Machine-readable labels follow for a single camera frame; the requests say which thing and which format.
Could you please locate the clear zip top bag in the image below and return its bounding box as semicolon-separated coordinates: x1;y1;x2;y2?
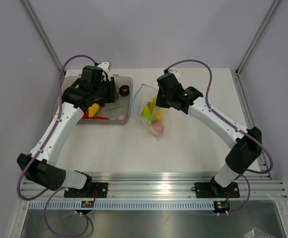
131;84;168;140

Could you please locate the green apple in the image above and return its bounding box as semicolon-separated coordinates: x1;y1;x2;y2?
141;106;152;120

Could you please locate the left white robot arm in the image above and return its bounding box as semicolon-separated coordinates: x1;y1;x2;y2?
17;61;117;197

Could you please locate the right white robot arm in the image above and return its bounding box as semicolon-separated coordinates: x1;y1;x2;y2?
156;72;262;197

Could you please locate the clear plastic food bin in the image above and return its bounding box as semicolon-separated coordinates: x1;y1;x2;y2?
52;73;134;126

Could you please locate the crumpled plastic bag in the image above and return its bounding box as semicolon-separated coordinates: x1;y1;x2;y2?
242;227;275;238

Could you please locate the dark avocado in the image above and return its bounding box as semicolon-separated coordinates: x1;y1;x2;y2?
119;85;130;97

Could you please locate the yellow bell pepper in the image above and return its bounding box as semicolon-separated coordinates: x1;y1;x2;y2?
88;103;100;118

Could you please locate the red chili pepper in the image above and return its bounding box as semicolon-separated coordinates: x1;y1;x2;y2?
88;117;109;120

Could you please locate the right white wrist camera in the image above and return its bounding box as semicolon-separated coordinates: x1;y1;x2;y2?
168;69;180;78

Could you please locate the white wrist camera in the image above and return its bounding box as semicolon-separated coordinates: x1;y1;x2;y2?
97;61;111;75
168;69;180;78

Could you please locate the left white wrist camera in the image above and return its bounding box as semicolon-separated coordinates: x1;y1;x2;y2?
97;61;111;75

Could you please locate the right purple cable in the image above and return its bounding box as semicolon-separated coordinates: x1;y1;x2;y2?
163;59;274;216

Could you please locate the purple cable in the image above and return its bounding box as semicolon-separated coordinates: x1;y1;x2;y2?
163;59;274;216
17;55;97;236

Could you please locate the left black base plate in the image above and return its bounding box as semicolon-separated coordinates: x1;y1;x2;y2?
64;182;109;198

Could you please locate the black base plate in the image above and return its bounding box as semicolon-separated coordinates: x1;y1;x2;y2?
192;182;240;198
64;182;109;198

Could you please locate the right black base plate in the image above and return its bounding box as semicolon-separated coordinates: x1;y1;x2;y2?
192;182;240;198

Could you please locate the left aluminium frame post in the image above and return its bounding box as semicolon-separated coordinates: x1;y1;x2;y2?
20;0;62;71

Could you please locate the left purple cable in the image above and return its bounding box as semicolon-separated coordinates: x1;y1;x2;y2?
17;55;97;236

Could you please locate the aluminium mounting rail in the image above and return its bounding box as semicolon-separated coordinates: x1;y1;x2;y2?
18;172;288;200

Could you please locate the white slotted cable duct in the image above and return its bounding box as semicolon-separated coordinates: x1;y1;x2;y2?
29;200;215;211

